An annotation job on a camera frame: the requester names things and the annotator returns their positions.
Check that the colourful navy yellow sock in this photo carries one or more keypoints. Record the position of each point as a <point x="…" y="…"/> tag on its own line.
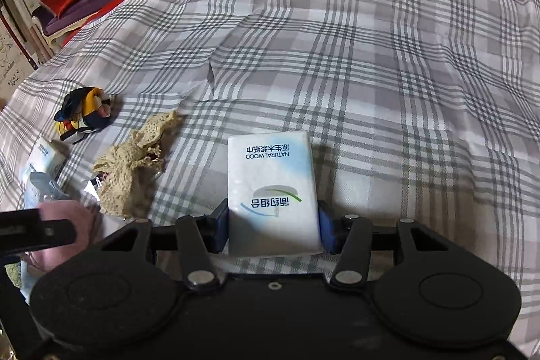
<point x="83" y="111"/>

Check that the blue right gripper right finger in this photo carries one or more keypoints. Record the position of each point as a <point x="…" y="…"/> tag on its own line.
<point x="327" y="231"/>

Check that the white tissue pack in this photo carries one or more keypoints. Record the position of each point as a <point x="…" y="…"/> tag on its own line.
<point x="272" y="199"/>
<point x="44" y="158"/>

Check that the light blue face mask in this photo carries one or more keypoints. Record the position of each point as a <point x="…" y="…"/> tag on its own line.
<point x="40" y="188"/>

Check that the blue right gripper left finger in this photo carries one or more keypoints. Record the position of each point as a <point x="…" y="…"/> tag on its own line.
<point x="217" y="228"/>

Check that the beige lace cloth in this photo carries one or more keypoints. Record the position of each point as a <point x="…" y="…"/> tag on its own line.
<point x="120" y="164"/>

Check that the grey plaid bedsheet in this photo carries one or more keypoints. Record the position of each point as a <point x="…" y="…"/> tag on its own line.
<point x="426" y="109"/>

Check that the black triangular case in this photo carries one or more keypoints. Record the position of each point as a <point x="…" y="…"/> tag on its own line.
<point x="24" y="231"/>

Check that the pink knitted pouch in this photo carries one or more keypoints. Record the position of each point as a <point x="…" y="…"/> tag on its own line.
<point x="81" y="218"/>

